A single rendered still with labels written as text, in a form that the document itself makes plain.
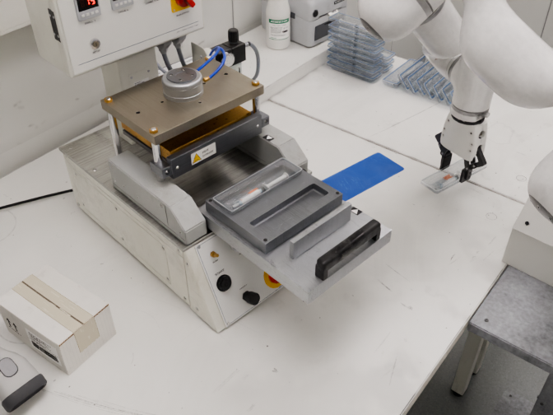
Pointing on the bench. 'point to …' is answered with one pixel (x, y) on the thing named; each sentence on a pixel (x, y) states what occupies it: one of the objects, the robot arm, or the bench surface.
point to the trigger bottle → (277, 24)
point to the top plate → (182, 98)
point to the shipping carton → (57, 318)
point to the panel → (216, 259)
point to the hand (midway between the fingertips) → (455, 168)
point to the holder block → (281, 212)
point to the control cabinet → (114, 37)
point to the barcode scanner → (17, 380)
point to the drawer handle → (369, 230)
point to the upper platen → (190, 132)
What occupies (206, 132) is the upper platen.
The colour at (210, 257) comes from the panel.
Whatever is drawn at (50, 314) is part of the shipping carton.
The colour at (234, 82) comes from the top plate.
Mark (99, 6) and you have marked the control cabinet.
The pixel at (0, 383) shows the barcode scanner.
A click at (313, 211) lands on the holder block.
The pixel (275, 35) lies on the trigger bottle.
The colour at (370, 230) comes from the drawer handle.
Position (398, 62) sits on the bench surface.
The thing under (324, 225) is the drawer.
